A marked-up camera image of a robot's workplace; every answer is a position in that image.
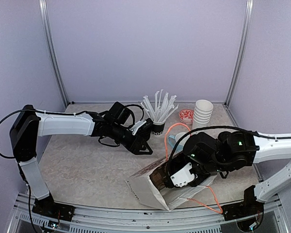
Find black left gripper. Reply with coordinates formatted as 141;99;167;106
110;122;153;155

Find white paper takeout bag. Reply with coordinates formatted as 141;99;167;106
124;122;224;215

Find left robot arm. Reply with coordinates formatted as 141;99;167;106
10;102;152;216

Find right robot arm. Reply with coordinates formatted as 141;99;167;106
164;126;291;216

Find stack of black lids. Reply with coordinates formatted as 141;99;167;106
137;126;151;141

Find black cup holding straws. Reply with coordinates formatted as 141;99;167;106
151;122;165;135

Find light blue ceramic mug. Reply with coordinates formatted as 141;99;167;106
167;132;190;152

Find red patterned bowl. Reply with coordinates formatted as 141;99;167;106
178;109;194;125

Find stack of white paper cups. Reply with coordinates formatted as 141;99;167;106
192;100;213;129

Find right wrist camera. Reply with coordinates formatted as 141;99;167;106
171;163;195;188

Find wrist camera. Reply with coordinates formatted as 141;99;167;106
130;118;153;135
171;163;195;188

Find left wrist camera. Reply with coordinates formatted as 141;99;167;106
130;118;153;135

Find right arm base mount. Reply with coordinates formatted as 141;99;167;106
222;185;264;221

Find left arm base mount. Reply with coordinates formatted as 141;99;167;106
32;194;75;222

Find front aluminium frame rail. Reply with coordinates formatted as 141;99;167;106
7;193;289;233

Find left aluminium corner post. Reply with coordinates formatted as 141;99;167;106
39;0;69;107

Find aluminium corner post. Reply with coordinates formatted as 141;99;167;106
225;0;254;108
39;0;69;107

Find right aluminium corner post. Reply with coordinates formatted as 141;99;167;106
225;0;254;108

